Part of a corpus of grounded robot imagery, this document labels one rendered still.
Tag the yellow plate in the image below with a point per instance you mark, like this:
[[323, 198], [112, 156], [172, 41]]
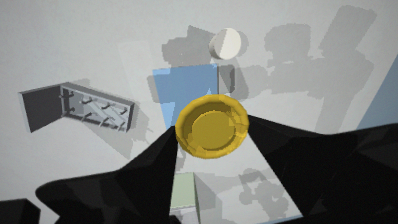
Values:
[[212, 126]]

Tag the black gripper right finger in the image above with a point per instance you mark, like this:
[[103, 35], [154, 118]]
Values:
[[308, 163]]

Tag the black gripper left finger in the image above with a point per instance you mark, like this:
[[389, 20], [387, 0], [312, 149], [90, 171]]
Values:
[[143, 187]]

